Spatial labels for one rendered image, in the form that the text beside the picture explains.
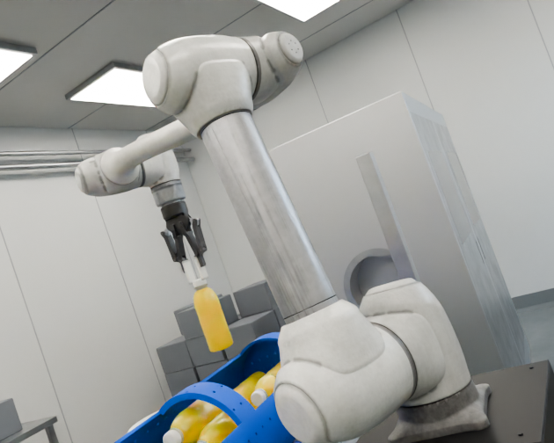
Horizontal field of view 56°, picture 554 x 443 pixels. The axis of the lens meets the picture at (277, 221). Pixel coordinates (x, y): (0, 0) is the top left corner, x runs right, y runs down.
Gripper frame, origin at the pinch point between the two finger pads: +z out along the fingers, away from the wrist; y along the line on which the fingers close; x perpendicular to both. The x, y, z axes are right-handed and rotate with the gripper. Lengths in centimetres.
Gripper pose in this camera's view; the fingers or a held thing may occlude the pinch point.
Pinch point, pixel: (195, 270)
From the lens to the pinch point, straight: 153.6
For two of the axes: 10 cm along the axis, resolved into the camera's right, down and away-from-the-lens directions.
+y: -8.5, 3.2, 4.3
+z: 3.3, 9.4, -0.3
